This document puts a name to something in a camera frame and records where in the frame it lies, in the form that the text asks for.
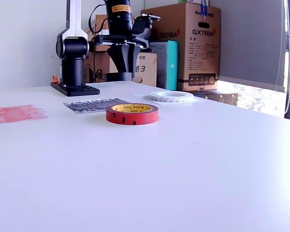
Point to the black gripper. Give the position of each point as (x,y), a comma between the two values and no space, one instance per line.
(116,39)

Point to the black tape roll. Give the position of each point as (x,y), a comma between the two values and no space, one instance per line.
(118,77)

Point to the red tape roll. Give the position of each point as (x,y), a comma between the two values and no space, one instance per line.
(131,119)

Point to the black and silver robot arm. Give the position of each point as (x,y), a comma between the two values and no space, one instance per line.
(72,67)

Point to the white tape roll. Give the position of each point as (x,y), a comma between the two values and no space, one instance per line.
(170,98)

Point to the blue tape strip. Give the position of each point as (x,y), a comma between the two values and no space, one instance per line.
(203,9)

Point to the wide cardboard box blue print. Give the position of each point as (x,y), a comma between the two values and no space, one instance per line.
(147,77)

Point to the cardboard box with shipping label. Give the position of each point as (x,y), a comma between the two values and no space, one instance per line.
(99,21)

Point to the teal and dark upright box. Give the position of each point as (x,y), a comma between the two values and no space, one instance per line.
(172,65)

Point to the black scribbled paper sheet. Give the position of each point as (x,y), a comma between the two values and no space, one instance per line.
(87,106)

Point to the tall printed cardboard box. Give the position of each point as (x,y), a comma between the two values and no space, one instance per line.
(195,60)

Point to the orange clamp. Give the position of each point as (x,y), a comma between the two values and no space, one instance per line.
(55,79)

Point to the plain white paper sheet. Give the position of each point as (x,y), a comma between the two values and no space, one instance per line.
(198,101)

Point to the green white item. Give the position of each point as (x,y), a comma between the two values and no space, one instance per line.
(191,1)

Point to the grey roller blind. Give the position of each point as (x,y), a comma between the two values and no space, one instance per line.
(244,36)

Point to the red scribbled paper sheet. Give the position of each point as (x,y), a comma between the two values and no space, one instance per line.
(14,113)

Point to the wrist camera board with bracket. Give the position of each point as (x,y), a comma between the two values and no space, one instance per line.
(141,29)

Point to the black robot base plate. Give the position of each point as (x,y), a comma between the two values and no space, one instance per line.
(75,91)

